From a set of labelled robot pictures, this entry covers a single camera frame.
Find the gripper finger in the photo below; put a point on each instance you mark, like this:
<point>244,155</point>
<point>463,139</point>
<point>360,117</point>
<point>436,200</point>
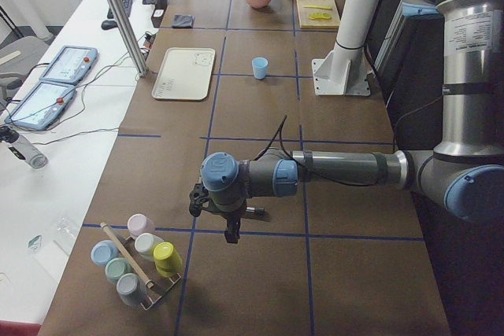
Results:
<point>229,235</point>
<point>235,233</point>

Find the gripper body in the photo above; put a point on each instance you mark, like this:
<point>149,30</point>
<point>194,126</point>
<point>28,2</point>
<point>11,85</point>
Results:
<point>230,217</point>

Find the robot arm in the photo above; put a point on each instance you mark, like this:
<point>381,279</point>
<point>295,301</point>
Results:
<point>463,173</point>

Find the yellow cup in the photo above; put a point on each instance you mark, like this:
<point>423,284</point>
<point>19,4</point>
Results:
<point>167,260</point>

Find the white cup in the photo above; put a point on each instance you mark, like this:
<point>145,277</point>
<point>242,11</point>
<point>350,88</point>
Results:
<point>145,244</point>

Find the pink cup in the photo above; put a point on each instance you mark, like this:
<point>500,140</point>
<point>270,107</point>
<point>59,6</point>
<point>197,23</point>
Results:
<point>138,224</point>

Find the light blue plastic cup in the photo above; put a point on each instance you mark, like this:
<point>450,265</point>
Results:
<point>260,67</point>

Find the grey cup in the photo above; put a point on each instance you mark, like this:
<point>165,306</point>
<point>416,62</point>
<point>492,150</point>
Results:
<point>132,290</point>

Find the green cup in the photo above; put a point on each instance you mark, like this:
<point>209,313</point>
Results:
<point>116,268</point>

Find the blue cup on rack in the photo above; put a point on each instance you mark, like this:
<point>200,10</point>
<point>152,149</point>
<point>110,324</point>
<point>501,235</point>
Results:
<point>103,252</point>

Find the steel muddler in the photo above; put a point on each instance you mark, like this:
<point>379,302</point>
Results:
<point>257,211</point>

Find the grey folded cloth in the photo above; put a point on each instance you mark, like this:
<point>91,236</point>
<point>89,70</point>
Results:
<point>183,21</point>

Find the yellow plastic knife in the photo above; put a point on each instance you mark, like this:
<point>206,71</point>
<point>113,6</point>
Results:
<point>317,7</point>

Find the black box with label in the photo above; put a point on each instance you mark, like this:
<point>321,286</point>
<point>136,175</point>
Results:
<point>160,7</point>

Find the lemon slices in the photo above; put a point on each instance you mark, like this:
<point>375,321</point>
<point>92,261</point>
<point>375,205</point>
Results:
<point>319,16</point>

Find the wooden cutting board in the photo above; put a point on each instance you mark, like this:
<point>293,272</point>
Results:
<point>306,23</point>

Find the black usb hub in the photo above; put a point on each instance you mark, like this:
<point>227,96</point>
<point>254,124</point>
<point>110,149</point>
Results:
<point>148,40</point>

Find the cream bear tray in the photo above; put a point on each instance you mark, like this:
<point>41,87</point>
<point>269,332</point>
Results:
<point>185,74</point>

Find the black computer mouse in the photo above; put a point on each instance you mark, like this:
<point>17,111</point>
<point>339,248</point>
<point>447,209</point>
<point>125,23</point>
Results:
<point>108,24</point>

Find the white pillar with base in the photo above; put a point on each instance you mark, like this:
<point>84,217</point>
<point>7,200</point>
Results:
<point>343,71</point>

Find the clear plastic bag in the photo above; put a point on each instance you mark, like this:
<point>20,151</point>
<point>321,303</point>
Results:
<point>65,233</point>

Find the upper blue teach pendant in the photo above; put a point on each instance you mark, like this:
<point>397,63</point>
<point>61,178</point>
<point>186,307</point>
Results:
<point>71,65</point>

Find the blue teach pendant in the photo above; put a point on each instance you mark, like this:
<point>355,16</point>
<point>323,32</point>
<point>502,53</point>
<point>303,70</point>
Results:
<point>45,102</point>
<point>71,65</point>

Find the lower blue teach pendant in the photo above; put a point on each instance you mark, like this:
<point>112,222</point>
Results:
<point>45,102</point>

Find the clear water bottle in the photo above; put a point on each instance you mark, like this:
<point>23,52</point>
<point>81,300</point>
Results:
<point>22,148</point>

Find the grey office chair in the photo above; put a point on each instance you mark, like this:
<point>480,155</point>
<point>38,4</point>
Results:
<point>17,60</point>

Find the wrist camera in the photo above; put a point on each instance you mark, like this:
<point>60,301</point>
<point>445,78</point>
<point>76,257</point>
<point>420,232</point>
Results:
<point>199,196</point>

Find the wire cup rack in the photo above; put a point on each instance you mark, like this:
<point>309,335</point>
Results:
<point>162,285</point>

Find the wooden rack handle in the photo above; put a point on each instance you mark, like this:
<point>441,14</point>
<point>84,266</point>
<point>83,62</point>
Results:
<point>120,243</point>

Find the aluminium frame post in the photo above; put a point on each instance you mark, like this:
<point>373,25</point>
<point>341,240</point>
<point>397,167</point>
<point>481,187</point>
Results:
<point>128,36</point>

